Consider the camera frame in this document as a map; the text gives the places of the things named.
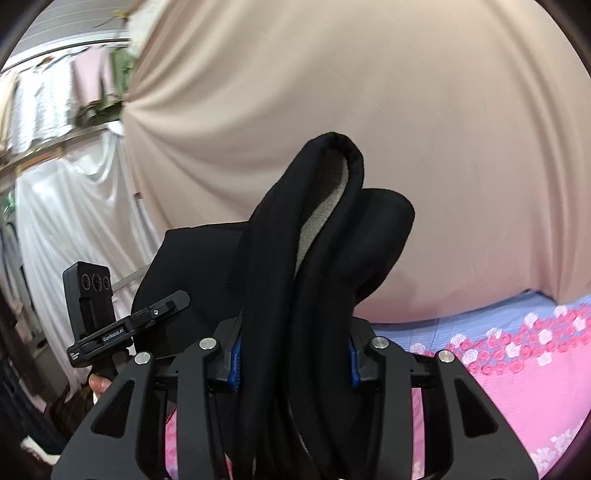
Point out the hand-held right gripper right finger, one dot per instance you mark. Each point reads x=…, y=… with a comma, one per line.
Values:
x=354, y=367

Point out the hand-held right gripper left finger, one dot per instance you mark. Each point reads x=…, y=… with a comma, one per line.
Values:
x=234, y=362

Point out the black pants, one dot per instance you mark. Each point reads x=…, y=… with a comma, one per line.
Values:
x=323, y=277

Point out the person's left hand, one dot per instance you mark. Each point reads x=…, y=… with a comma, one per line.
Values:
x=99, y=385

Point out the white curtain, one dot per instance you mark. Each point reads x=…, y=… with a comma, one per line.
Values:
x=69, y=207

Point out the pink floral bed sheet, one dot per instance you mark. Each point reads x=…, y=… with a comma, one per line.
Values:
x=508, y=406

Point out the white hanging garment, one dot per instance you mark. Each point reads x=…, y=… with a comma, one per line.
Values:
x=41, y=101

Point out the pink hanging garment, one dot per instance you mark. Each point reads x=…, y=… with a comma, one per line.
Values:
x=92, y=74

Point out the green hanging garment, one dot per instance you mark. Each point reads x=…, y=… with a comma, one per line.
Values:
x=122, y=69

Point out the beige curtain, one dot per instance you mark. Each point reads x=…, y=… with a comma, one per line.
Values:
x=415, y=115

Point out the metal clothes rail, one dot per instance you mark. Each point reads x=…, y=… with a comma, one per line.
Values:
x=55, y=146

